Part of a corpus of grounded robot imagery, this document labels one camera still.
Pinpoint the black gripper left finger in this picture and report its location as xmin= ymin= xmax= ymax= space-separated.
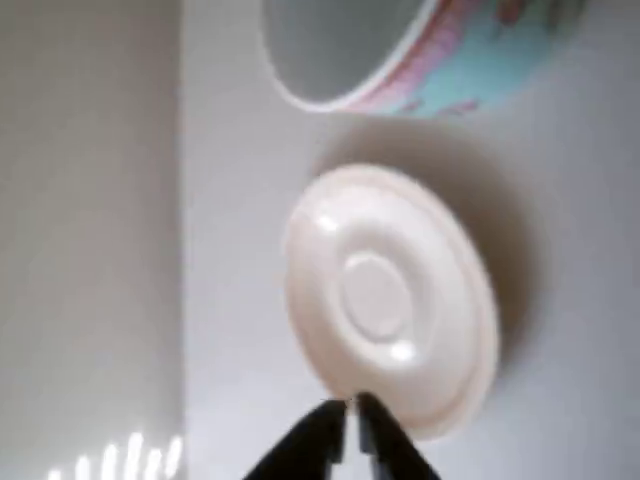
xmin=242 ymin=398 xmax=349 ymax=480

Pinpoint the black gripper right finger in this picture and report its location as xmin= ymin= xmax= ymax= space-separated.
xmin=354 ymin=391 xmax=442 ymax=480

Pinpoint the turquoise floral cup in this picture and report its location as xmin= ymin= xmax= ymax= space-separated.
xmin=257 ymin=0 xmax=597 ymax=121

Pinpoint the cream white saucer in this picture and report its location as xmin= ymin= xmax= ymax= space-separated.
xmin=283 ymin=162 xmax=501 ymax=442

